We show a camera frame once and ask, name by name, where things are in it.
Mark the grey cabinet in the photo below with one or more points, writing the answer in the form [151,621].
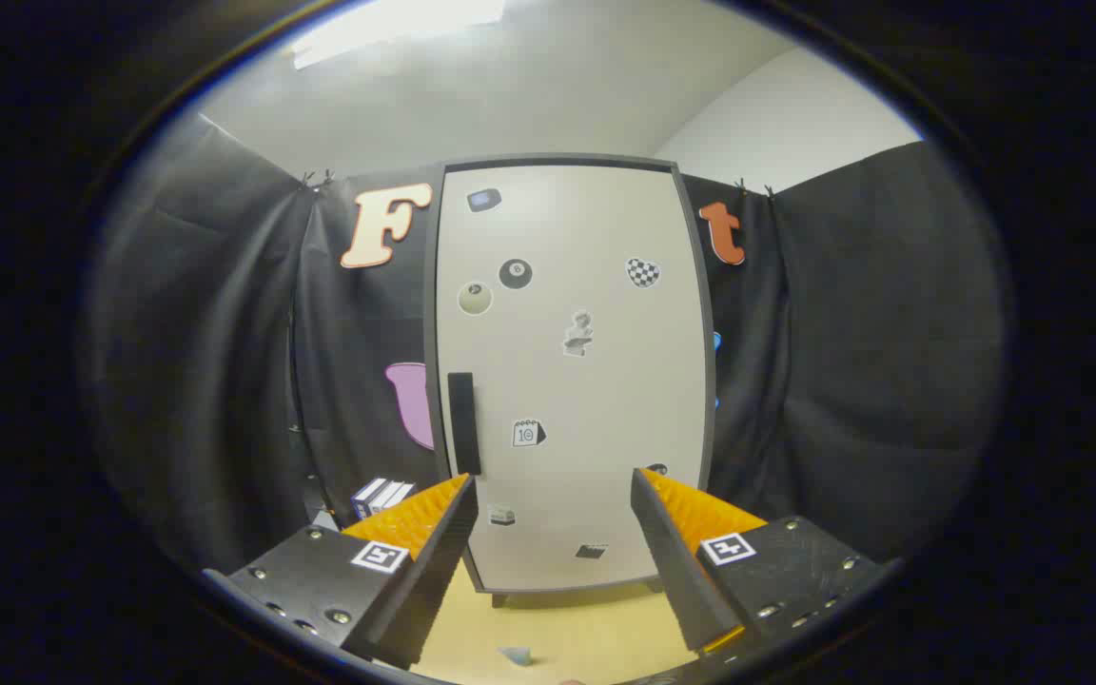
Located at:
[428,285]

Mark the black backdrop cloth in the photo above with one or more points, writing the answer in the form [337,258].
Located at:
[852,362]

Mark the white cabinet door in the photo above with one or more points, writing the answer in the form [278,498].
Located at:
[596,419]

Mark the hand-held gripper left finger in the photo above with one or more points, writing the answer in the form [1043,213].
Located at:
[434,561]

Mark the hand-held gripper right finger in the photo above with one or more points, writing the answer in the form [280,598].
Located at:
[672,557]

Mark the small pale blue object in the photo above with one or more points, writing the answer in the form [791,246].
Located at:
[516,655]

